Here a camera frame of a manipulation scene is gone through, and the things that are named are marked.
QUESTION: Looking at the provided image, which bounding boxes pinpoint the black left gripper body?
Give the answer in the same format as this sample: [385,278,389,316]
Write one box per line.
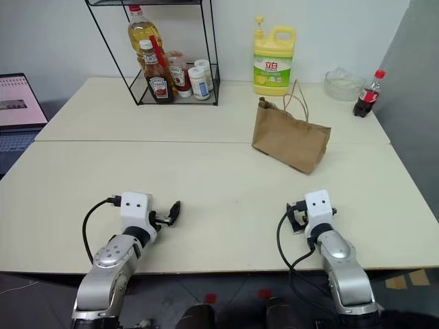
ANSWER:
[148,210,172,231]

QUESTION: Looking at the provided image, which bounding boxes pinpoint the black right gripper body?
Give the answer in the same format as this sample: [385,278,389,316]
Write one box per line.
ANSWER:
[294,199,311,231]

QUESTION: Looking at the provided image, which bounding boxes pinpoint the dark rounded shape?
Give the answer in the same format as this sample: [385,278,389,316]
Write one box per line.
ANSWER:
[265,296,296,329]
[182,302,216,329]

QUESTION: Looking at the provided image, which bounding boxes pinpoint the dark sauce bottle white cap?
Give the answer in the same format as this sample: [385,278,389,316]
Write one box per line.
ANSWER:
[138,39,175,105]

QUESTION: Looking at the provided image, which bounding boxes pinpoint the white seasoning jar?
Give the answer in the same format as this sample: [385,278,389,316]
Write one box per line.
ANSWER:
[193,58,215,92]
[187,66,211,101]

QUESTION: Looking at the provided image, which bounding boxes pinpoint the clear glass bowl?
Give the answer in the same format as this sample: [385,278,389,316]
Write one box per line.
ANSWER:
[324,66,368,101]

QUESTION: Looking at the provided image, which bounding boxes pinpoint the red ketchup squeeze bottle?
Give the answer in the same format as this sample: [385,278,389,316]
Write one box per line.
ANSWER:
[166,51,193,99]

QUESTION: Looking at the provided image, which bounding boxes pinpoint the cola bottle with red cap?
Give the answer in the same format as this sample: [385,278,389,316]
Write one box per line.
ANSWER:
[353,69,387,119]

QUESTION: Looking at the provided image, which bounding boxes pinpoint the yellow detergent jug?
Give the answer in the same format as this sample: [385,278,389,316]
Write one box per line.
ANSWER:
[252,15,297,97]

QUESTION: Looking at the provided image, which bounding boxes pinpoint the grey partition panel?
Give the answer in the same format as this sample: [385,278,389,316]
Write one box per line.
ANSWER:
[371,0,439,226]

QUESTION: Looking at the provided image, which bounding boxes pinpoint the cooking oil bottle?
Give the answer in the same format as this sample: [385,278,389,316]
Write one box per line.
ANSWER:
[127,4,166,75]

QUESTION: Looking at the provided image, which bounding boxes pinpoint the open laptop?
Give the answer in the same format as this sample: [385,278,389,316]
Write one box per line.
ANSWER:
[0,72,49,180]

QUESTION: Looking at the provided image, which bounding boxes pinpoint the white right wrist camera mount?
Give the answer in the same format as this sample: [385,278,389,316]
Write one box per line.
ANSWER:
[302,188,336,238]

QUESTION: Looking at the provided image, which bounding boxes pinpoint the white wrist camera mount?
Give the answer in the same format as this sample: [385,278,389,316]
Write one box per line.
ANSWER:
[119,191,154,238]
[302,188,336,238]

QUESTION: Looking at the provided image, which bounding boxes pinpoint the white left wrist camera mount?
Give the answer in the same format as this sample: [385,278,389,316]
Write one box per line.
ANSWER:
[119,191,154,238]

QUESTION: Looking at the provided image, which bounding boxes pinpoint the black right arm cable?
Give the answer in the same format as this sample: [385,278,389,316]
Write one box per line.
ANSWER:
[276,208,342,325]

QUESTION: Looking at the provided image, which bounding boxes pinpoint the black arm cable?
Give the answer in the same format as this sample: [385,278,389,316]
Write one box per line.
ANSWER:
[82,196,121,265]
[276,208,342,325]

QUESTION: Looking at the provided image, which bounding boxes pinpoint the brown paper bag with handles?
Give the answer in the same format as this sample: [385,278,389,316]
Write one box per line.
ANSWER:
[251,79,333,176]

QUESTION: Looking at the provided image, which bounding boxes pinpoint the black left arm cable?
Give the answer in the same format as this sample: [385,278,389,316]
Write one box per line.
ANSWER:
[82,196,121,265]

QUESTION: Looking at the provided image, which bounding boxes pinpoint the black wire rack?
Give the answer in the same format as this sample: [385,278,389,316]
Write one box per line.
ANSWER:
[84,0,221,107]

